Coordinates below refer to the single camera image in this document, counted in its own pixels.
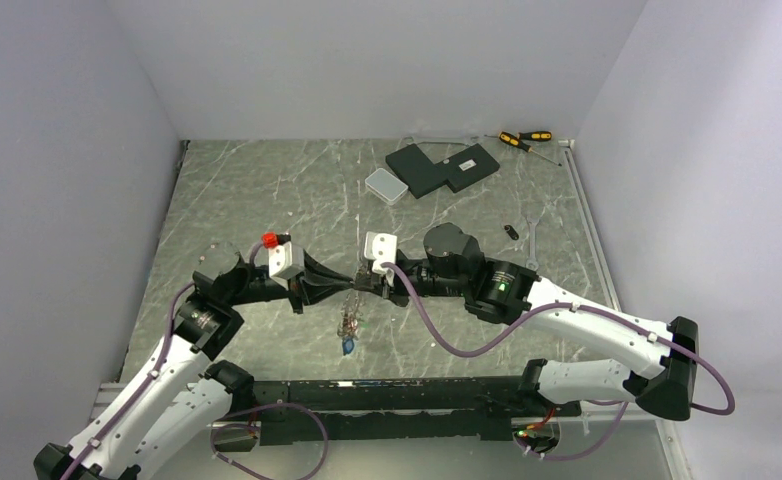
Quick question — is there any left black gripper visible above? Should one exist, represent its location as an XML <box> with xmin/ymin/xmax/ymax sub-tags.
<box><xmin>226</xmin><ymin>248</ymin><xmax>353</xmax><ymax>314</ymax></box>

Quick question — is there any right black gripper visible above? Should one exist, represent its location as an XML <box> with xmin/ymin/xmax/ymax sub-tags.
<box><xmin>354</xmin><ymin>257</ymin><xmax>468</xmax><ymax>306</ymax></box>

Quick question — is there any silver disc keyring with keys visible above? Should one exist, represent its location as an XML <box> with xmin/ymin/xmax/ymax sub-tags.
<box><xmin>337</xmin><ymin>291</ymin><xmax>361</xmax><ymax>356</ymax></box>

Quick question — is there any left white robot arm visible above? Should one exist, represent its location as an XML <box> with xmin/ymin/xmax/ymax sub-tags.
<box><xmin>33</xmin><ymin>234</ymin><xmax>354</xmax><ymax>479</ymax></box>

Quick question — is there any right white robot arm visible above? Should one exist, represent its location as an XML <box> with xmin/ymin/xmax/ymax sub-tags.
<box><xmin>355</xmin><ymin>223</ymin><xmax>699</xmax><ymax>421</ymax></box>

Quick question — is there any silver wrench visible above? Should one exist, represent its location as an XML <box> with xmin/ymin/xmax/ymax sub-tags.
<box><xmin>526</xmin><ymin>214</ymin><xmax>540</xmax><ymax>271</ymax></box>

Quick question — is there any yellow black screwdriver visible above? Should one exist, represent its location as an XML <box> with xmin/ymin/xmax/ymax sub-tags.
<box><xmin>489</xmin><ymin>131</ymin><xmax>553</xmax><ymax>142</ymax></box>
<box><xmin>498</xmin><ymin>139</ymin><xmax>561</xmax><ymax>166</ymax></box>

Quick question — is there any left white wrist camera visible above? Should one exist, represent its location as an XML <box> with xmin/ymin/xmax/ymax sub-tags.
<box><xmin>261</xmin><ymin>232</ymin><xmax>305</xmax><ymax>286</ymax></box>

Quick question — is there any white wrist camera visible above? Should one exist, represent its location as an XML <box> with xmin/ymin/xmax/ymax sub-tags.
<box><xmin>362</xmin><ymin>231</ymin><xmax>398</xmax><ymax>281</ymax></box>
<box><xmin>261</xmin><ymin>232</ymin><xmax>305</xmax><ymax>286</ymax></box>

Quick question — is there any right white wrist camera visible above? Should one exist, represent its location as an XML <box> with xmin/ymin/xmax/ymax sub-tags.
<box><xmin>362</xmin><ymin>231</ymin><xmax>398</xmax><ymax>281</ymax></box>

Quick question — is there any white network switch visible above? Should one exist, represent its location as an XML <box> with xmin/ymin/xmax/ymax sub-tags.
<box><xmin>365</xmin><ymin>168</ymin><xmax>409</xmax><ymax>205</ymax></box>

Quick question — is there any black network switch large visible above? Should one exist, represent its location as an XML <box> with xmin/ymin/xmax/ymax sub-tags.
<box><xmin>385</xmin><ymin>144</ymin><xmax>457</xmax><ymax>199</ymax></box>

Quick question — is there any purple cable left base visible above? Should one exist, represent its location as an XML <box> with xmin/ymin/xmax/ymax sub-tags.
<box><xmin>209</xmin><ymin>402</ymin><xmax>330</xmax><ymax>480</ymax></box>

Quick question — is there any purple cable base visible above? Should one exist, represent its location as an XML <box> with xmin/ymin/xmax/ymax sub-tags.
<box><xmin>516</xmin><ymin>390</ymin><xmax>737</xmax><ymax>463</ymax></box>
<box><xmin>209</xmin><ymin>402</ymin><xmax>330</xmax><ymax>480</ymax></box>

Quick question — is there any black network switch small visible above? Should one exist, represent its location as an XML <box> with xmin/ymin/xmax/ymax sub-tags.
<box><xmin>442</xmin><ymin>143</ymin><xmax>500</xmax><ymax>193</ymax></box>

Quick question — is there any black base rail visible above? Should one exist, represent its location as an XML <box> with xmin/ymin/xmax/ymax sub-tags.
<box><xmin>205</xmin><ymin>360</ymin><xmax>584</xmax><ymax>446</ymax></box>

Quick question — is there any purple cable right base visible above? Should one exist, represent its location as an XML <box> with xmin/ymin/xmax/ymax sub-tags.
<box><xmin>516</xmin><ymin>390</ymin><xmax>737</xmax><ymax>463</ymax></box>

